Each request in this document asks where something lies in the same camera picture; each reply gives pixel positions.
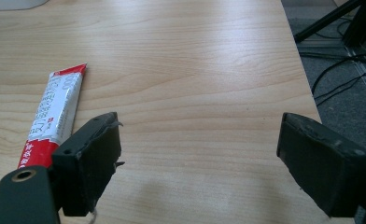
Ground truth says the black cable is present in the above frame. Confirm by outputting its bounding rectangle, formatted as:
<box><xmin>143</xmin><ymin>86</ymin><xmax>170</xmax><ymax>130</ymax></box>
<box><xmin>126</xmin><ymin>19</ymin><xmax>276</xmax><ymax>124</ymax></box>
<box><xmin>314</xmin><ymin>71</ymin><xmax>366</xmax><ymax>107</ymax></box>
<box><xmin>310</xmin><ymin>54</ymin><xmax>366</xmax><ymax>95</ymax></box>

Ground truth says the black stand leg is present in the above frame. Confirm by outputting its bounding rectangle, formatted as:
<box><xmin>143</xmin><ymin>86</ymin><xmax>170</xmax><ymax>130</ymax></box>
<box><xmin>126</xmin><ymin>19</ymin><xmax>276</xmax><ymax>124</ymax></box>
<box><xmin>293</xmin><ymin>0</ymin><xmax>366</xmax><ymax>44</ymax></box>

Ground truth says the black stand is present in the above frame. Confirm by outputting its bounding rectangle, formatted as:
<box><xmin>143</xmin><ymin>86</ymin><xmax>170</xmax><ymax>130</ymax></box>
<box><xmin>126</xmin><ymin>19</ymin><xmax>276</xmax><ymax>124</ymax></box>
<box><xmin>342</xmin><ymin>0</ymin><xmax>366</xmax><ymax>49</ymax></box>

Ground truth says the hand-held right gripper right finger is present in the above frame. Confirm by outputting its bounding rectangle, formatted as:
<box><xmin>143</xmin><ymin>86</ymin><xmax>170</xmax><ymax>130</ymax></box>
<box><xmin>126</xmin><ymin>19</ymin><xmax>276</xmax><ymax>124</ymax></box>
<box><xmin>276</xmin><ymin>112</ymin><xmax>366</xmax><ymax>218</ymax></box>

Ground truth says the pale grey flat base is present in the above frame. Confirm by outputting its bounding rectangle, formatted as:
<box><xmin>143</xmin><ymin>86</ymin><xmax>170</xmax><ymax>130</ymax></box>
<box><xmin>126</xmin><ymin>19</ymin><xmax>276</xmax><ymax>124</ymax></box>
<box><xmin>0</xmin><ymin>0</ymin><xmax>50</xmax><ymax>12</ymax></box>

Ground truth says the red and white ointment tube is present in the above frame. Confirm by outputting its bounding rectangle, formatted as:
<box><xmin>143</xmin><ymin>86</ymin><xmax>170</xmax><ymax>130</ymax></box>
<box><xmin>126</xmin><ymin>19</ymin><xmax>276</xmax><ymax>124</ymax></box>
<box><xmin>17</xmin><ymin>63</ymin><xmax>88</xmax><ymax>170</ymax></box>

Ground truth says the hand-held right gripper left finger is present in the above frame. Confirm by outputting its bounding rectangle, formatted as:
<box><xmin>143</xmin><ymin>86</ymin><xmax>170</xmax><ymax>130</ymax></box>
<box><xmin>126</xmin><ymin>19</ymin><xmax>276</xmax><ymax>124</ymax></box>
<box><xmin>51</xmin><ymin>111</ymin><xmax>125</xmax><ymax>217</ymax></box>

